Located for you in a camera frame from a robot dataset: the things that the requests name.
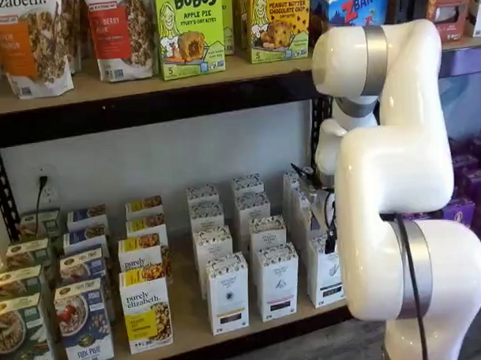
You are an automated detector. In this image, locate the red granola bag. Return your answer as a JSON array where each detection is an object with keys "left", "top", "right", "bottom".
[{"left": 82, "top": 0, "right": 160, "bottom": 84}]

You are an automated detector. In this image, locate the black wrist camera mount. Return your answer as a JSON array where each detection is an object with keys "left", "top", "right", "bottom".
[{"left": 290, "top": 161, "right": 318, "bottom": 183}]

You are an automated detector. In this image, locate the white box pink strip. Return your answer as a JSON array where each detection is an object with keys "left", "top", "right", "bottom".
[
  {"left": 231, "top": 173, "right": 265, "bottom": 199},
  {"left": 253, "top": 243, "right": 302, "bottom": 323},
  {"left": 234, "top": 191, "right": 272, "bottom": 244},
  {"left": 248, "top": 214, "right": 288, "bottom": 255}
]

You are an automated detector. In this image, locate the green oatmeal box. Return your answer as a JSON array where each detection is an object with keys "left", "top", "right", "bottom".
[
  {"left": 0, "top": 291, "right": 58, "bottom": 360},
  {"left": 5, "top": 237, "right": 54, "bottom": 272},
  {"left": 19, "top": 208, "right": 64, "bottom": 244},
  {"left": 0, "top": 264, "right": 47, "bottom": 302}
]

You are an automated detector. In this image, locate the blue oatmeal box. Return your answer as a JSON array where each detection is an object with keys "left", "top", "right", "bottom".
[
  {"left": 62, "top": 223, "right": 111, "bottom": 257},
  {"left": 58, "top": 247, "right": 110, "bottom": 288},
  {"left": 53, "top": 277, "right": 115, "bottom": 360},
  {"left": 66, "top": 203, "right": 109, "bottom": 233}
]

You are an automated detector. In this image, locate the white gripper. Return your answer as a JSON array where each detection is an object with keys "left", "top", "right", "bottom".
[{"left": 308, "top": 186, "right": 340, "bottom": 257}]

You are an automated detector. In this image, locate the black metal shelf rack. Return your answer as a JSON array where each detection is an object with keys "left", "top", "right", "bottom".
[
  {"left": 0, "top": 67, "right": 359, "bottom": 360},
  {"left": 388, "top": 0, "right": 481, "bottom": 81}
]

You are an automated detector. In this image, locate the white box green strip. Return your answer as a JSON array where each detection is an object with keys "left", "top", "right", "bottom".
[
  {"left": 291, "top": 184, "right": 318, "bottom": 227},
  {"left": 299, "top": 208, "right": 326, "bottom": 246},
  {"left": 281, "top": 170, "right": 306, "bottom": 219},
  {"left": 305, "top": 234, "right": 348, "bottom": 309}
]

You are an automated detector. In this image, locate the green Bobo's apple pie box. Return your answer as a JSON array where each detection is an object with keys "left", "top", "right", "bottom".
[{"left": 153, "top": 0, "right": 227, "bottom": 82}]

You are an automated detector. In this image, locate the white wall outlet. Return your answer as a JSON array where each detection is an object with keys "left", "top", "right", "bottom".
[{"left": 33, "top": 165, "right": 63, "bottom": 208}]

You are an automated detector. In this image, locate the white box yellow strip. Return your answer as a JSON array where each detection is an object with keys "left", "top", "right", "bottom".
[
  {"left": 192, "top": 225, "right": 236, "bottom": 300},
  {"left": 205, "top": 253, "right": 251, "bottom": 336},
  {"left": 189, "top": 202, "right": 227, "bottom": 234},
  {"left": 185, "top": 183, "right": 221, "bottom": 208}
]

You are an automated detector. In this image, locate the blue Z Bar box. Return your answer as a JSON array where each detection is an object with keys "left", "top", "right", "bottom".
[{"left": 311, "top": 0, "right": 391, "bottom": 39}]

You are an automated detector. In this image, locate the black plug with cord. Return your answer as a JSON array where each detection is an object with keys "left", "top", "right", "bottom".
[{"left": 33, "top": 174, "right": 51, "bottom": 235}]

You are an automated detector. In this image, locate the long black robot cable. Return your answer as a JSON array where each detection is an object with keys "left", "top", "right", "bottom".
[{"left": 395, "top": 212, "right": 427, "bottom": 360}]

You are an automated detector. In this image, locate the white granola bag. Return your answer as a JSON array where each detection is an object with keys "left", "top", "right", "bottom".
[{"left": 58, "top": 0, "right": 90, "bottom": 75}]

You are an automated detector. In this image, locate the wooden shelf board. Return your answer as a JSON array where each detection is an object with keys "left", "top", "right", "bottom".
[
  {"left": 0, "top": 49, "right": 318, "bottom": 117},
  {"left": 440, "top": 35, "right": 481, "bottom": 52},
  {"left": 39, "top": 207, "right": 359, "bottom": 360}
]

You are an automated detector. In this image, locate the orange Annie's box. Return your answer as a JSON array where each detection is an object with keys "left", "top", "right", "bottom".
[{"left": 426, "top": 0, "right": 477, "bottom": 44}]

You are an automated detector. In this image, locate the yellow Bobo's peanut butter box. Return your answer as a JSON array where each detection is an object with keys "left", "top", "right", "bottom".
[{"left": 240, "top": 0, "right": 314, "bottom": 66}]

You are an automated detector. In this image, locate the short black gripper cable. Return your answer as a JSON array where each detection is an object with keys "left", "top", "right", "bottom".
[{"left": 321, "top": 187, "right": 340, "bottom": 241}]

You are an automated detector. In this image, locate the orange granola bag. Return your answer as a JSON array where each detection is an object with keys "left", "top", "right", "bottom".
[{"left": 0, "top": 0, "right": 76, "bottom": 101}]

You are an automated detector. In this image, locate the yellow purely elizabeth box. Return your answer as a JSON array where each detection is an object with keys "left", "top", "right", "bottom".
[
  {"left": 125, "top": 212, "right": 169, "bottom": 248},
  {"left": 124, "top": 194, "right": 164, "bottom": 221},
  {"left": 117, "top": 232, "right": 168, "bottom": 276},
  {"left": 118, "top": 264, "right": 175, "bottom": 355}
]

